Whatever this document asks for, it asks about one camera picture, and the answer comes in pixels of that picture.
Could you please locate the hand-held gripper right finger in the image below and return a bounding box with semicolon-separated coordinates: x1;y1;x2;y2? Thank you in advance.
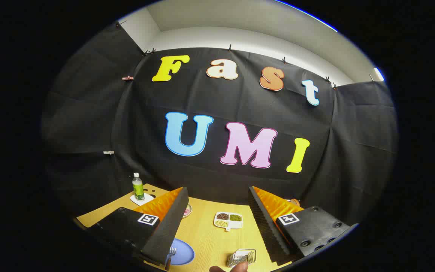
248;186;358;265

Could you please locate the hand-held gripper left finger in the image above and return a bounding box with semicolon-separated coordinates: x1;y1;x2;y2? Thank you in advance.
85;186;190;266

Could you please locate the metal fork with wooden handle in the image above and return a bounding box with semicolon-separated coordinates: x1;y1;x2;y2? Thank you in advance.
165;247;177;271

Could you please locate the blue round plate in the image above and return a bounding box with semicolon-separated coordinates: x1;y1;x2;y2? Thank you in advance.
170;238;195;266

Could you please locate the white divided dish of beans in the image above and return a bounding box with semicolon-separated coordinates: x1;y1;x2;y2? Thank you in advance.
214;212;244;232

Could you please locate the white square coaster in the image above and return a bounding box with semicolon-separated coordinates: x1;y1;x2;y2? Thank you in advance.
130;193;156;206

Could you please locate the green label plastic bottle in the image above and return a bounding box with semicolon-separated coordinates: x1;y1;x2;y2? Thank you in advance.
132;173;145;201

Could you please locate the metal wire basket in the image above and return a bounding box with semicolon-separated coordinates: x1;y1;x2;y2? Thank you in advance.
227;248;257;268

